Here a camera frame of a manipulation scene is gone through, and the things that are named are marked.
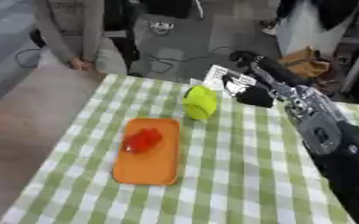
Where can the person's left hand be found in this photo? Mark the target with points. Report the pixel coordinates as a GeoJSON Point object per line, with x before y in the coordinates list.
{"type": "Point", "coordinates": [88, 66]}

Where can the person's right hand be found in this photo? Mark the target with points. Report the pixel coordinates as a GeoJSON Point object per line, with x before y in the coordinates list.
{"type": "Point", "coordinates": [75, 63]}

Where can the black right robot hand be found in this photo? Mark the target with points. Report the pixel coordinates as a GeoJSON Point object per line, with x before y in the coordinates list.
{"type": "Point", "coordinates": [256, 97]}

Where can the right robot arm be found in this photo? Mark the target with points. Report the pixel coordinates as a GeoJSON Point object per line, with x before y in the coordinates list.
{"type": "Point", "coordinates": [336, 145]}

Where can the white printed card box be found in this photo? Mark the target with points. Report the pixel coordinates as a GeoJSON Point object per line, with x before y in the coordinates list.
{"type": "Point", "coordinates": [219, 74]}

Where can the person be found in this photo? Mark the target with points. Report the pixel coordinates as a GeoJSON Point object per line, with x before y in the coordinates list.
{"type": "Point", "coordinates": [73, 26]}

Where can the lime green round object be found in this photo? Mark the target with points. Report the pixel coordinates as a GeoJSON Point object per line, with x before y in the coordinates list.
{"type": "Point", "coordinates": [200, 102]}

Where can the brown bag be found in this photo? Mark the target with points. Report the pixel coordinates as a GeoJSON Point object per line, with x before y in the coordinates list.
{"type": "Point", "coordinates": [302, 62]}

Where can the white small floor device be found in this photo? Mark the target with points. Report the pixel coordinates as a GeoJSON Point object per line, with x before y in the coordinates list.
{"type": "Point", "coordinates": [161, 27]}

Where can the red toy object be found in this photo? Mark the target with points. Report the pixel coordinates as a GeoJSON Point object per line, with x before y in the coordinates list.
{"type": "Point", "coordinates": [143, 140]}

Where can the orange rectangular tray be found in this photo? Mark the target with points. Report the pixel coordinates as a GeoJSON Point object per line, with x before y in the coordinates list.
{"type": "Point", "coordinates": [149, 163]}

